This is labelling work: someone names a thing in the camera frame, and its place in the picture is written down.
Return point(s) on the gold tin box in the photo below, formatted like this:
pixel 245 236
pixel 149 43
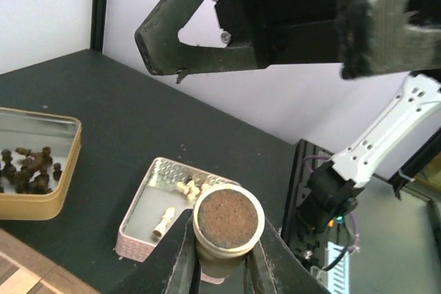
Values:
pixel 33 130

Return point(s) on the pile of light chess pieces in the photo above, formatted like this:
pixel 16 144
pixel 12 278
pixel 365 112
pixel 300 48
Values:
pixel 190 190

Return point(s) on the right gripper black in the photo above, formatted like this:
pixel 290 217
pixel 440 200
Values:
pixel 375 37

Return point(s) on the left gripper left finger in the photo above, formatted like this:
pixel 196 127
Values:
pixel 172 267

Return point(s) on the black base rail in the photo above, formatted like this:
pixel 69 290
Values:
pixel 307 157

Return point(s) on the right black frame post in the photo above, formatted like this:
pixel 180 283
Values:
pixel 98 24

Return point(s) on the pile of dark chess pieces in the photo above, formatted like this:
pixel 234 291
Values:
pixel 36 171

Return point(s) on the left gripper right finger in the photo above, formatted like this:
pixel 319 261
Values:
pixel 270 267

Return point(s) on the wooden chess board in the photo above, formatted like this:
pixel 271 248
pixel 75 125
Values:
pixel 24 270

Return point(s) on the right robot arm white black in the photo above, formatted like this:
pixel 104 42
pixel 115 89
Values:
pixel 334 185

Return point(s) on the light chess piece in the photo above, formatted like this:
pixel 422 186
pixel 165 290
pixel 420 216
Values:
pixel 161 228
pixel 228 222

